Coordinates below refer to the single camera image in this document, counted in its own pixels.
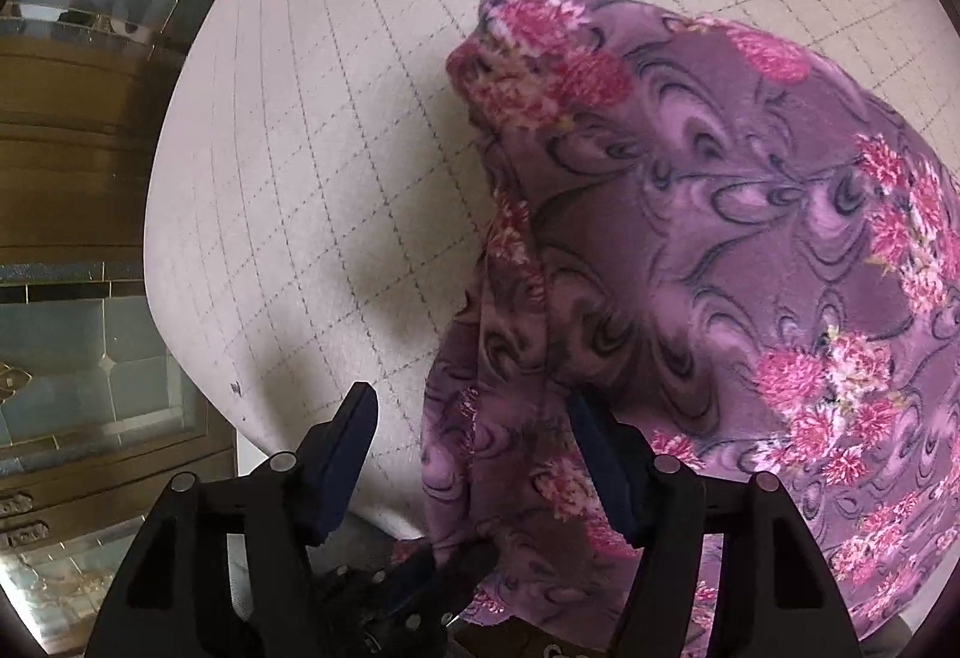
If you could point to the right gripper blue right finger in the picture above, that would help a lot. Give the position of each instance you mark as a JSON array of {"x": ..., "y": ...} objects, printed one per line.
[{"x": 777, "y": 596}]

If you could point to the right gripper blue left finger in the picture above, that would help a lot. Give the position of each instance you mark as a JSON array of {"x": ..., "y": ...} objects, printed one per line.
[{"x": 222, "y": 568}]

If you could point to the purple floral long-sleeve shirt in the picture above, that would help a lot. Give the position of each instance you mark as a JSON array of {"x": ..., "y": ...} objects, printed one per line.
[{"x": 744, "y": 253}]

